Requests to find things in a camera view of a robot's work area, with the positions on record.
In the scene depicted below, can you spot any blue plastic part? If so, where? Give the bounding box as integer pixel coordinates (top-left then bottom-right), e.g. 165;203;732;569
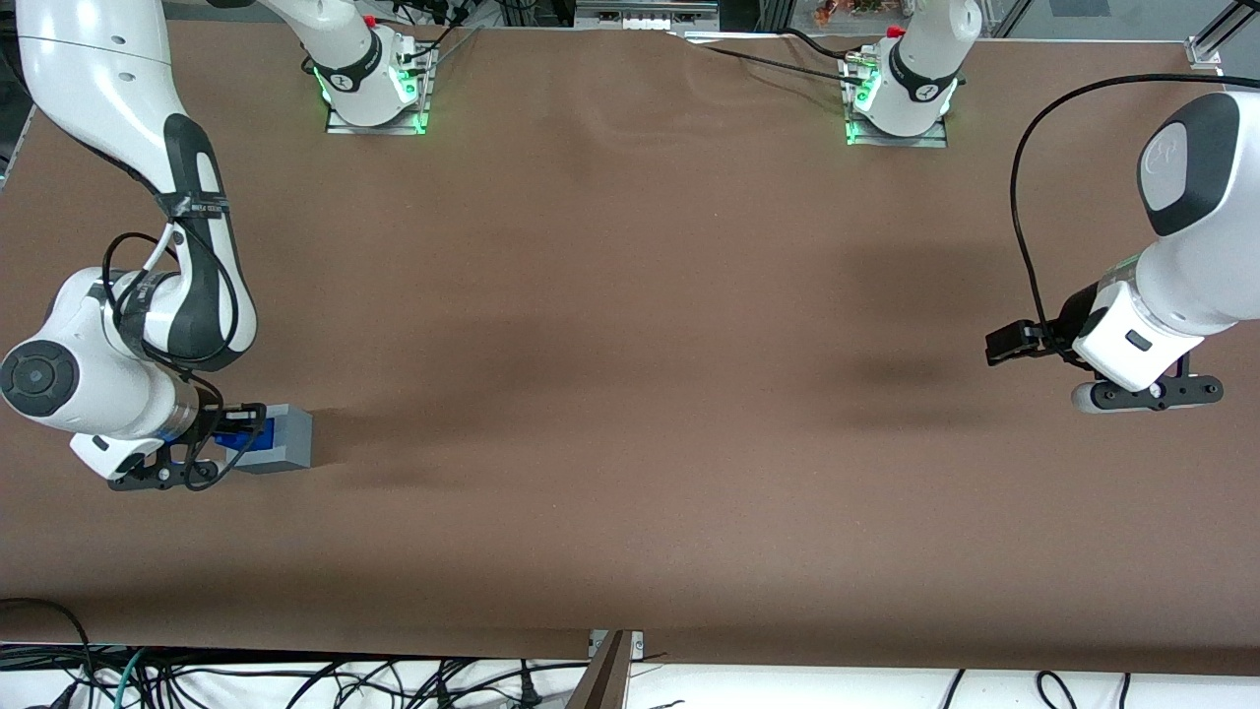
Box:
217;419;266;456

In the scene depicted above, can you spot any gray cube base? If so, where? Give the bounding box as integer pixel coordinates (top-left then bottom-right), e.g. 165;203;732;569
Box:
231;403;315;475

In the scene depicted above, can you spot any brown table cover sheet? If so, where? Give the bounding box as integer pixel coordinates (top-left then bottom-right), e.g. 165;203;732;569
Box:
0;18;1260;677

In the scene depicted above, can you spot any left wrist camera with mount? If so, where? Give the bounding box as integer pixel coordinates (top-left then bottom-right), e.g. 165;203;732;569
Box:
1071;374;1225;415

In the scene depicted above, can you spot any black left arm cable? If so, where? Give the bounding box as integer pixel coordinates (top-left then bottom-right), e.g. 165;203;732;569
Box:
1009;74;1260;346

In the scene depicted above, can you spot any black looped floor cable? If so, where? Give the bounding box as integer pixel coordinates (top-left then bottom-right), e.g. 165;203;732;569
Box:
0;597;95;709

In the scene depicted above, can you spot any teal floor cable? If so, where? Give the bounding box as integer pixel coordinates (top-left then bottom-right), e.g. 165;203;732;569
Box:
111;647;151;709

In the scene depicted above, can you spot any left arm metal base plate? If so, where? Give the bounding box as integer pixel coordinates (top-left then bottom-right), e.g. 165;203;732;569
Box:
844;54;950;149

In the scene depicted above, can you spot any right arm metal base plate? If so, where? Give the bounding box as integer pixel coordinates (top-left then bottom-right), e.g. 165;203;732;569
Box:
325;41;435;136

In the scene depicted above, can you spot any aluminium frame bar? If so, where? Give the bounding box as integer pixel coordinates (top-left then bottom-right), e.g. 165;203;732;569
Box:
1196;0;1260;56

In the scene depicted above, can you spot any black base power cable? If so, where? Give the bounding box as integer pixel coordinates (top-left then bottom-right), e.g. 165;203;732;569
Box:
399;0;483;66
701;44;869;88
781;28;869;64

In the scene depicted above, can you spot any aluminium profile post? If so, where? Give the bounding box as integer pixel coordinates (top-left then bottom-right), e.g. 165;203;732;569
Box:
566;630;636;709

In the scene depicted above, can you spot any white device on frame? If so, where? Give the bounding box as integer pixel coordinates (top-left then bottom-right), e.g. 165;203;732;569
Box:
576;0;720;32

